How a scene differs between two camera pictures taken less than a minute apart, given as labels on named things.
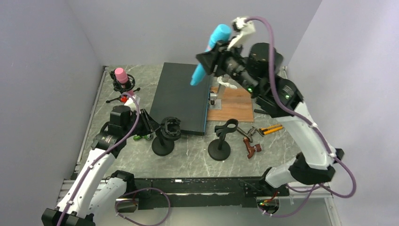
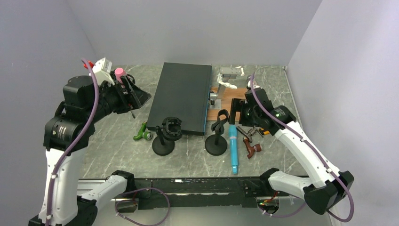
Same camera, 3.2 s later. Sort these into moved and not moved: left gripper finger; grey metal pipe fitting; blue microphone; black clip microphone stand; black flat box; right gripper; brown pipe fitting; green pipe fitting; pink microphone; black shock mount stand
Moved: left gripper finger; blue microphone; black clip microphone stand; right gripper
Not moved: grey metal pipe fitting; black flat box; pink microphone; green pipe fitting; black shock mount stand; brown pipe fitting
